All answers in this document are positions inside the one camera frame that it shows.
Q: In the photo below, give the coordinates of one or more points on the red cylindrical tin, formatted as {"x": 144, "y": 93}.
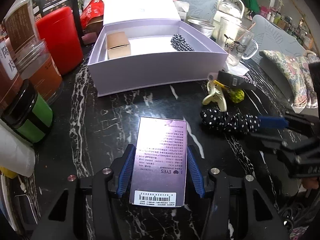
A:
{"x": 59, "y": 32}

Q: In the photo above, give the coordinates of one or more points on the green labelled dark jar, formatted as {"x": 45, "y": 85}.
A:
{"x": 28, "y": 114}

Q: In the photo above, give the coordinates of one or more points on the orange peel labelled jar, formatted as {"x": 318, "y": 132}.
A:
{"x": 10, "y": 80}

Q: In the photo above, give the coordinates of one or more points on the lavender open gift box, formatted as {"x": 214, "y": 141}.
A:
{"x": 149, "y": 26}

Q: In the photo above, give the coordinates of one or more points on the purple eyes product box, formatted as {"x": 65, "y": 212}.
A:
{"x": 160, "y": 166}

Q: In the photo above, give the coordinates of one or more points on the cream hair claw clip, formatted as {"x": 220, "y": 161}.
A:
{"x": 215, "y": 94}

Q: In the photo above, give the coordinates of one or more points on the cream white kettle bottle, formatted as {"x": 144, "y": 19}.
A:
{"x": 232, "y": 10}

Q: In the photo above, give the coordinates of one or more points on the black snack pouch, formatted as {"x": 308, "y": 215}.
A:
{"x": 42, "y": 8}

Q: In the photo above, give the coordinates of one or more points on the small metal bowl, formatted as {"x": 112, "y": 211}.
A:
{"x": 204, "y": 27}

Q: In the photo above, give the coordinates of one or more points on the white paper cup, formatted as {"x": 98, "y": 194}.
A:
{"x": 16, "y": 155}

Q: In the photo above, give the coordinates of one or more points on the grey leaf chair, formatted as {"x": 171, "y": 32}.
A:
{"x": 203, "y": 10}
{"x": 270, "y": 37}

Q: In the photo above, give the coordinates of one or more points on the white tissue napkin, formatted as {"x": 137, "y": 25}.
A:
{"x": 239, "y": 69}

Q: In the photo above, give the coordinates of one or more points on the tall brown spice jar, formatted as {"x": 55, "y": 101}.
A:
{"x": 21, "y": 28}

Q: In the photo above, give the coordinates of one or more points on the black PUCO box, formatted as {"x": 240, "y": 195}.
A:
{"x": 235, "y": 81}

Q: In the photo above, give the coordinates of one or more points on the black white gingham scrunchie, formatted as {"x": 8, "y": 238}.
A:
{"x": 179, "y": 44}

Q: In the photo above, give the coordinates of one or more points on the white medicine box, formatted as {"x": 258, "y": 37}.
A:
{"x": 182, "y": 8}

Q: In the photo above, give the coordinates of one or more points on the short orange jar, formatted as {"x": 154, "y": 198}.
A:
{"x": 38, "y": 66}

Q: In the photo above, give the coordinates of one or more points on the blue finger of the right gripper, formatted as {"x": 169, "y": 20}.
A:
{"x": 275, "y": 122}

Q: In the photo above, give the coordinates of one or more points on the red snack bag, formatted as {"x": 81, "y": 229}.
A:
{"x": 94, "y": 11}

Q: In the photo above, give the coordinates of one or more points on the floral fabric cushion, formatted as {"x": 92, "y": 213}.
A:
{"x": 296, "y": 71}

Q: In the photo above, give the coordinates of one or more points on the glass Hello Kitty mug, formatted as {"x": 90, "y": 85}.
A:
{"x": 235, "y": 39}

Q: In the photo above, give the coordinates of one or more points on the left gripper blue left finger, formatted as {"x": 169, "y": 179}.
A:
{"x": 126, "y": 165}

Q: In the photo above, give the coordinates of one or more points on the black polka dot scrunchie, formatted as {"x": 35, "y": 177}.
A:
{"x": 216, "y": 122}

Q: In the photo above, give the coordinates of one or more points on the grey leaf chair far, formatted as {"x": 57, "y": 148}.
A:
{"x": 203, "y": 10}

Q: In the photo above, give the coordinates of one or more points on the gold cardboard box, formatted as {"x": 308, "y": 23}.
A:
{"x": 118, "y": 45}

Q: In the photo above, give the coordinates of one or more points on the grey leaf chair near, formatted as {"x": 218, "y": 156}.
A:
{"x": 270, "y": 37}

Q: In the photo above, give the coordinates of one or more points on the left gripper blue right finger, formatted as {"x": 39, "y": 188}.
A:
{"x": 195, "y": 173}

